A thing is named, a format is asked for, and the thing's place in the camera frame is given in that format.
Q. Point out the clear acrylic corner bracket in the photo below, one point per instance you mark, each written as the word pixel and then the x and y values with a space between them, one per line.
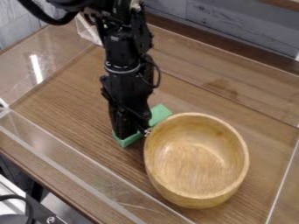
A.
pixel 87 30

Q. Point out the clear acrylic tray wall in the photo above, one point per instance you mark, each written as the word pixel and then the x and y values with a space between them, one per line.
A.
pixel 55 131

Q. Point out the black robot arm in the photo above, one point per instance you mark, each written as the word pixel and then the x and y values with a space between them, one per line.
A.
pixel 122 26

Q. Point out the green rectangular block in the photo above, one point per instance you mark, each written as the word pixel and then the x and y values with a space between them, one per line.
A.
pixel 160 113

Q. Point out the light wooden bowl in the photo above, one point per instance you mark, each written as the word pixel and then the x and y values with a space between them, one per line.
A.
pixel 196 160

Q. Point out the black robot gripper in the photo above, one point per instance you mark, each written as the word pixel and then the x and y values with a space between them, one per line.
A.
pixel 127 91

